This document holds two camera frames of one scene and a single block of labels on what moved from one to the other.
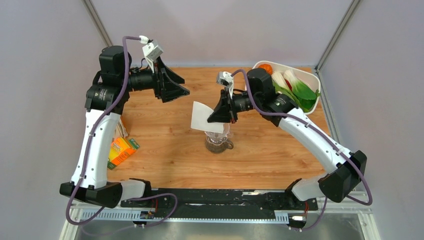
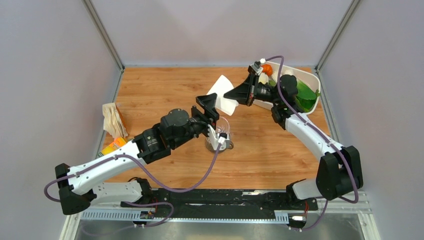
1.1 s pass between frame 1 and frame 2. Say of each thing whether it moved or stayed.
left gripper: moved
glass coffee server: stayed
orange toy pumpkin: stayed
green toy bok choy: stayed
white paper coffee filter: moved
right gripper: moved
